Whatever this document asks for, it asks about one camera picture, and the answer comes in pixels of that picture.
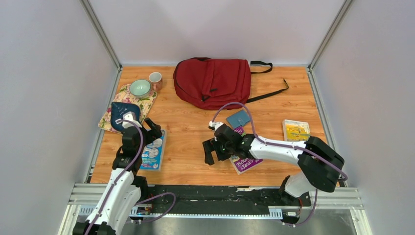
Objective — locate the floral fabric tray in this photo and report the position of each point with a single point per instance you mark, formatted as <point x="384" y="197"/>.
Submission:
<point x="145" y="104"/>

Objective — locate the light green ceramic bowl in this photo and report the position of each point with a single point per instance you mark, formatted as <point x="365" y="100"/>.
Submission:
<point x="140" y="88"/>

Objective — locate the pink ceramic mug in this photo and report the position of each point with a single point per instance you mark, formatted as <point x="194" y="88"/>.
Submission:
<point x="156" y="81"/>

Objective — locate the red backpack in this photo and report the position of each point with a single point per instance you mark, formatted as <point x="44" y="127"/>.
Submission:
<point x="210" y="83"/>

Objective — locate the purple treehouse book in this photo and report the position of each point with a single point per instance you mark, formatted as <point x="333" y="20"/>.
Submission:
<point x="242" y="165"/>

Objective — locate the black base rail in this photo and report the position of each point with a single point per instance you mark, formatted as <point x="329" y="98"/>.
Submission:
<point x="220" y="201"/>

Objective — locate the dark blue leaf plate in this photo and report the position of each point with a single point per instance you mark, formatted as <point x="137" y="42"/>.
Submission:
<point x="118" y="109"/>

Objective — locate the yellow picture book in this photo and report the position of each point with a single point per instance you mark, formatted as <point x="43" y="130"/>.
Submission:
<point x="295" y="130"/>

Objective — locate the blue card wallet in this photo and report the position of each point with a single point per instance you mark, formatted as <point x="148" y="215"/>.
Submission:
<point x="238" y="119"/>

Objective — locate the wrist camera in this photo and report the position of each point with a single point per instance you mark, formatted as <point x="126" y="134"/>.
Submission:
<point x="129" y="117"/>
<point x="214" y="125"/>

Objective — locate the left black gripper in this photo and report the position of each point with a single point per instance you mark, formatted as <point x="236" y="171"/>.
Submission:
<point x="154" y="132"/>

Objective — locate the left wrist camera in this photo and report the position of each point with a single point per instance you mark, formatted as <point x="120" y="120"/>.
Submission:
<point x="129" y="117"/>

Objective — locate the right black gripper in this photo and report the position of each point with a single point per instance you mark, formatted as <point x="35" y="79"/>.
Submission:
<point x="212" y="145"/>

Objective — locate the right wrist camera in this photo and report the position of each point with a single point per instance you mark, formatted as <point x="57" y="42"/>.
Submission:
<point x="214" y="125"/>

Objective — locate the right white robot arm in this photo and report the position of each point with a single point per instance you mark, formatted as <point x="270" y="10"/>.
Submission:
<point x="321" y="166"/>

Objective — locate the blue illustrated booklet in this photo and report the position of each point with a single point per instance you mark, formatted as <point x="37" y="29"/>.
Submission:
<point x="152" y="155"/>

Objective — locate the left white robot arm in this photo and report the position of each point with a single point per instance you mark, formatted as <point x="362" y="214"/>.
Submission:
<point x="125" y="187"/>

